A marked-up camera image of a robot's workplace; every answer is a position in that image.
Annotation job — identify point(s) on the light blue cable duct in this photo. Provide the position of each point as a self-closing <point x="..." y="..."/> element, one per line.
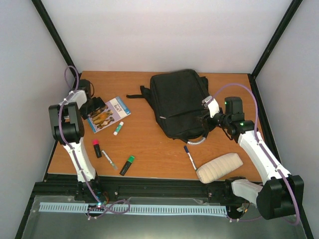
<point x="144" y="210"/>

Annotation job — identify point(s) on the right black frame post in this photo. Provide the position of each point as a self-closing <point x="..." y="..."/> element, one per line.
<point x="287" y="17"/>

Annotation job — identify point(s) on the beige pencil case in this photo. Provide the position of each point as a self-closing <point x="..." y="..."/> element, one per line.
<point x="218" y="167"/>

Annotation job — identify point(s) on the left black frame post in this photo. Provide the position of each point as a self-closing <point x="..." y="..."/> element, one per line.
<point x="46" y="19"/>

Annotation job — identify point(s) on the pink highlighter marker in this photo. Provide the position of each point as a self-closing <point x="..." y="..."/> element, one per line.
<point x="97" y="148"/>

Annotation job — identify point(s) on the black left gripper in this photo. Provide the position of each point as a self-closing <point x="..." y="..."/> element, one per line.
<point x="99" y="104"/>

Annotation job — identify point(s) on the dog picture book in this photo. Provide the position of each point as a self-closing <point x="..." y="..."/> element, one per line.
<point x="112" y="112"/>

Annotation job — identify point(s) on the green highlighter marker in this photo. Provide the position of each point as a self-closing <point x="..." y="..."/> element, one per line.
<point x="127" y="165"/>

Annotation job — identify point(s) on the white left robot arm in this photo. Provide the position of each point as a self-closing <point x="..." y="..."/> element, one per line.
<point x="66" y="121"/>

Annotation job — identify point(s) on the black student backpack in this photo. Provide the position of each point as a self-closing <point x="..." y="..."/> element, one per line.
<point x="176" y="99"/>

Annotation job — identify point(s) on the blue whiteboard marker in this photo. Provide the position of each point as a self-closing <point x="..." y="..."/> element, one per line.
<point x="190" y="157"/>

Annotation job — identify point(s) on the silver pen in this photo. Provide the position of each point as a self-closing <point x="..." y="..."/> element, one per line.
<point x="109" y="160"/>

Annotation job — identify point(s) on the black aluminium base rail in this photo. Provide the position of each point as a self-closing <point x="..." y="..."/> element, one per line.
<point x="124" y="187"/>

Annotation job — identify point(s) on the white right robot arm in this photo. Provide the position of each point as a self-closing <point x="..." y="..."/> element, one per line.
<point x="281" y="193"/>

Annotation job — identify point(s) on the black frame post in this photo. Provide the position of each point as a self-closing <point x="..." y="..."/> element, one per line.
<point x="46" y="19"/>
<point x="287" y="17"/>

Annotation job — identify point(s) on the white glue stick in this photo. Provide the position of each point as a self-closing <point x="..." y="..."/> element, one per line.
<point x="118" y="128"/>

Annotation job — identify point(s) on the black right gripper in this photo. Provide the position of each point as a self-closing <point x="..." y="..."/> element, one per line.
<point x="208" y="125"/>

